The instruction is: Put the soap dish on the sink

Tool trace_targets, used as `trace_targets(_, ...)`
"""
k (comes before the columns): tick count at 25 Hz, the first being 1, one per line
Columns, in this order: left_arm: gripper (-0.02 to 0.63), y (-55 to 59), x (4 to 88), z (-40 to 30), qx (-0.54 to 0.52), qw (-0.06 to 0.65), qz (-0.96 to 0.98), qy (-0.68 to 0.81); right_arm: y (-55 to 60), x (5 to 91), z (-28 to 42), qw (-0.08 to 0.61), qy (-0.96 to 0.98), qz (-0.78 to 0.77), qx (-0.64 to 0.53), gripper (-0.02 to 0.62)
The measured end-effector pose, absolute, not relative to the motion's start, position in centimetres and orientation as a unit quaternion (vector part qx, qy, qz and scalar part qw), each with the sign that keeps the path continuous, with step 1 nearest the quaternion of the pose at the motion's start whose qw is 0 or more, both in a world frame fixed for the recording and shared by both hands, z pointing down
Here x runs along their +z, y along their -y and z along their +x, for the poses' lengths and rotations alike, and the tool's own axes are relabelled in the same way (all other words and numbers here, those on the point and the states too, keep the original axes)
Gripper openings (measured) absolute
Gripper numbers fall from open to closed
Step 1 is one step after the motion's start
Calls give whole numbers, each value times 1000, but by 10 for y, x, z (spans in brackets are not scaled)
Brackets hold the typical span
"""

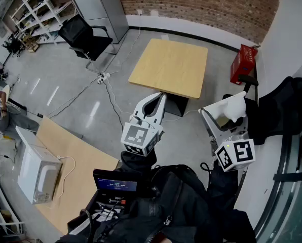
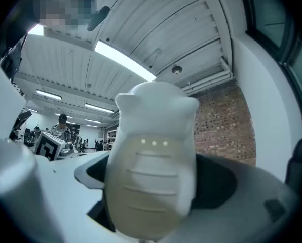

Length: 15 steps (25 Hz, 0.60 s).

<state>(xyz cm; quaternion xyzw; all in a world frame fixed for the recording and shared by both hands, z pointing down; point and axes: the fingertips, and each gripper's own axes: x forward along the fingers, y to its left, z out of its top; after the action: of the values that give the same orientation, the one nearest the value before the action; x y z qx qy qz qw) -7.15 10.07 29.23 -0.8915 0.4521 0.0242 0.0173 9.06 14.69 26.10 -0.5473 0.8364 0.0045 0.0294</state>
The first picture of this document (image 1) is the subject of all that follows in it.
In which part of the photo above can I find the black case with screen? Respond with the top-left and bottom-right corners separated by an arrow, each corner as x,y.
67,168 -> 143,235

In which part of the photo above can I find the person's left forearm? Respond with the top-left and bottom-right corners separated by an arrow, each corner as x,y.
120,148 -> 159,173

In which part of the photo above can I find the yellow sheet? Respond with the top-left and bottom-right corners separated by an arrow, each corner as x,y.
128,38 -> 209,117

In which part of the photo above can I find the black floor cable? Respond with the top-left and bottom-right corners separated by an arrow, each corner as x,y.
102,82 -> 124,132
48,78 -> 101,118

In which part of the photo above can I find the person's black jacket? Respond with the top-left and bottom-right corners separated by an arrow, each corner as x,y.
55,160 -> 257,243

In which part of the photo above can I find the white floor cable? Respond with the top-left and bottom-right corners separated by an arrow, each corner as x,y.
105,80 -> 134,115

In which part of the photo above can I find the white plastic figurine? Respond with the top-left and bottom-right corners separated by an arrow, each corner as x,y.
216,91 -> 247,123

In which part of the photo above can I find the large light wooden table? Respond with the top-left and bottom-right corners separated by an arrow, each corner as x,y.
35,115 -> 120,235

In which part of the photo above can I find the person's right forearm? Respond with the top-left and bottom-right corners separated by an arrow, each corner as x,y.
206,159 -> 240,194

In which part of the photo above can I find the white shelving unit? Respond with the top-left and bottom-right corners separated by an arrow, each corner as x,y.
9,0 -> 78,45

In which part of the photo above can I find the white microwave cable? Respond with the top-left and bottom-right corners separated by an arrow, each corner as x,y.
46,155 -> 77,210

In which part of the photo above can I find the black sled-base office chair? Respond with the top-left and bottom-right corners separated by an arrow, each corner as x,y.
57,14 -> 118,72

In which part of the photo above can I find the white wall outlet cable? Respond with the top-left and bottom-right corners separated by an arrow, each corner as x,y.
104,12 -> 142,77

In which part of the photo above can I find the white power strip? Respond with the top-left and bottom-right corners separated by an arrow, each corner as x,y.
97,72 -> 111,85

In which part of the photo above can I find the grey metal cabinet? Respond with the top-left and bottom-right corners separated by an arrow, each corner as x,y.
68,0 -> 130,44

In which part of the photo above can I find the white microwave oven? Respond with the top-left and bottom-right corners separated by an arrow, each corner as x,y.
15,126 -> 63,205

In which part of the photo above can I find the small wooden crate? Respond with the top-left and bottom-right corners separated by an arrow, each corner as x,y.
26,40 -> 40,53

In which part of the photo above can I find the black mesh office chair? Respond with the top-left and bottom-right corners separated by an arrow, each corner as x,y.
221,74 -> 302,146

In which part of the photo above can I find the red box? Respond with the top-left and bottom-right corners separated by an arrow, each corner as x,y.
230,44 -> 258,86

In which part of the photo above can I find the white metal rack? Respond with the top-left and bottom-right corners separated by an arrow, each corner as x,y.
0,173 -> 26,237

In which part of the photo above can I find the black equipment pile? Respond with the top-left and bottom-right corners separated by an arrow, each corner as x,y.
2,33 -> 25,58

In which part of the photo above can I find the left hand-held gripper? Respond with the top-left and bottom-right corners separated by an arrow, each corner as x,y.
120,92 -> 167,157

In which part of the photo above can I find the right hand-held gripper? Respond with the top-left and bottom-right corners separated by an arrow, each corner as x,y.
198,102 -> 256,173

